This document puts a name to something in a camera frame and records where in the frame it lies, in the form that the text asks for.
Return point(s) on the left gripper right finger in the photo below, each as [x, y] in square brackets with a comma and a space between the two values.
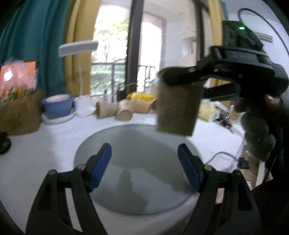
[225, 204]

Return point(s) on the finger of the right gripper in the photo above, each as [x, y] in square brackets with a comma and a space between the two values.
[228, 91]
[178, 76]

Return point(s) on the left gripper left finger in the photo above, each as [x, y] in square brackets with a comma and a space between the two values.
[50, 214]

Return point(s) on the floral brown paper cup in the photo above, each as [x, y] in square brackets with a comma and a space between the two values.
[178, 106]

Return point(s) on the plain brown paper cup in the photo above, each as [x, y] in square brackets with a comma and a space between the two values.
[141, 106]

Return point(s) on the floral paper cup lying middle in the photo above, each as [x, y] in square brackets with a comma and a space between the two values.
[124, 111]

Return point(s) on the floral paper cup lying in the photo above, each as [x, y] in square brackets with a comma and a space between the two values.
[124, 111]
[105, 109]

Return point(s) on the floral paper cup lying left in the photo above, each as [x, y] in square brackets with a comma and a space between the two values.
[105, 109]

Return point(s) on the right hand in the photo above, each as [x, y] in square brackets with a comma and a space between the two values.
[243, 105]

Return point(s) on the yellow tissue pack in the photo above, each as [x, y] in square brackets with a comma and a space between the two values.
[207, 111]

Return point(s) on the white desk lamp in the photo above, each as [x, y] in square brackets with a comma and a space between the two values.
[82, 103]

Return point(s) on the round grey glass mat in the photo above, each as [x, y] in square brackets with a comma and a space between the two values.
[144, 174]

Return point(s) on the cardboard box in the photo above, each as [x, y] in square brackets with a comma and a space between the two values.
[23, 115]

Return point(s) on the yellow curtain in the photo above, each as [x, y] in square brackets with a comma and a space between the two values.
[79, 32]

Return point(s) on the blue bowl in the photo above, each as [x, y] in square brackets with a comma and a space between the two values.
[58, 106]

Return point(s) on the bag of fruit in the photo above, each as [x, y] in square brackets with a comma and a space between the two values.
[18, 79]

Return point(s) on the teal curtain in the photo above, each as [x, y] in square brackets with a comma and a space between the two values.
[35, 32]

